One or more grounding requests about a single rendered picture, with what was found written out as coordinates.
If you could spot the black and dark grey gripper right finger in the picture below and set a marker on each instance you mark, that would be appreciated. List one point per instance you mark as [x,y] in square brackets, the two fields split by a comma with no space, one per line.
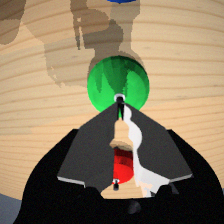
[163,157]

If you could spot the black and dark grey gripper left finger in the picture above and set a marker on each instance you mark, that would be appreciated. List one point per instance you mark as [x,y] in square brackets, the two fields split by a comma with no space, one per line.
[83,158]

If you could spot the red bell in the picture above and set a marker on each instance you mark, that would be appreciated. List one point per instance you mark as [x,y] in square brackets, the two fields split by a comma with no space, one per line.
[123,167]

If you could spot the green bell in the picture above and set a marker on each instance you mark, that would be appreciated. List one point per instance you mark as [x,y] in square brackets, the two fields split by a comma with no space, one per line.
[118,79]

